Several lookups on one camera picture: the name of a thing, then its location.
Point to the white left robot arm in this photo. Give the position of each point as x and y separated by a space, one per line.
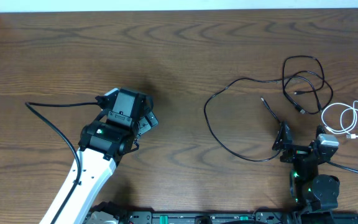
125 116

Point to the black mounting rail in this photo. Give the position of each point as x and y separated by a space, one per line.
108 212

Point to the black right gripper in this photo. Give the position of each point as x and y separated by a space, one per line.
295 152

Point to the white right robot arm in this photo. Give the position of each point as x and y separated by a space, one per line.
315 194

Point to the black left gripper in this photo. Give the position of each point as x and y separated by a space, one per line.
147 123

